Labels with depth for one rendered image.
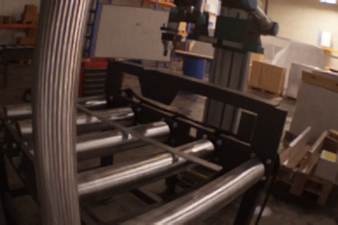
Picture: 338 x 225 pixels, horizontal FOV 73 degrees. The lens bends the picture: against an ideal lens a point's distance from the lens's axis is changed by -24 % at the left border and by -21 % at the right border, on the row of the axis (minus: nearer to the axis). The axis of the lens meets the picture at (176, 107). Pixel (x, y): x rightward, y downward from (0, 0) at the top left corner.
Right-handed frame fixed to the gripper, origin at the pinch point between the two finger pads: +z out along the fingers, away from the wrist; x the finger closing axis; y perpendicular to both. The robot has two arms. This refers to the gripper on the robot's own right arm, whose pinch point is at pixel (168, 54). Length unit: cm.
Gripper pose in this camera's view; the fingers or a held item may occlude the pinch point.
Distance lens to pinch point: 176.9
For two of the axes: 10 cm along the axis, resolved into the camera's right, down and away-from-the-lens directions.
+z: -1.5, 9.6, 2.5
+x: -7.5, -2.7, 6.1
